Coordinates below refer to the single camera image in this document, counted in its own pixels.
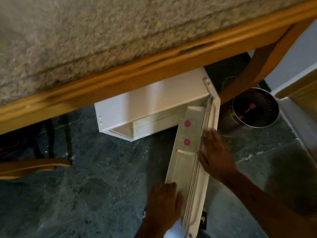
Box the wooden table frame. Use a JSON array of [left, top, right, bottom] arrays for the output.
[[0, 0, 317, 136]]

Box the person's right forearm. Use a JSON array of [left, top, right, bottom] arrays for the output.
[[218, 168, 317, 238]]

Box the curved wooden table foot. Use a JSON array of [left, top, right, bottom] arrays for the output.
[[0, 158, 73, 180]]

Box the person's light clothing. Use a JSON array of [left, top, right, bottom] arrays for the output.
[[163, 219, 187, 238]]

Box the white mini fridge body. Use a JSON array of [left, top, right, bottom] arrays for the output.
[[94, 67, 219, 142]]

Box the white mini fridge door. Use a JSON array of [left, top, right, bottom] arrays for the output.
[[165, 97, 221, 238]]

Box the person's left forearm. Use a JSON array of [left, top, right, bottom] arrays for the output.
[[134, 220, 166, 238]]

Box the pink item in bin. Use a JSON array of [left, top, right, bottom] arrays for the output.
[[239, 103, 257, 120]]

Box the wooden door frame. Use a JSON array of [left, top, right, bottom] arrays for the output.
[[274, 69, 317, 117]]

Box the person's left hand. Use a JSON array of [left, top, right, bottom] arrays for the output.
[[145, 182, 184, 234]]

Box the person's right hand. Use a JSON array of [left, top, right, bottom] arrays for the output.
[[198, 128, 238, 182]]

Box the perforated steel waste bin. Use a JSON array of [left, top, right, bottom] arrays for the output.
[[218, 88, 280, 138]]

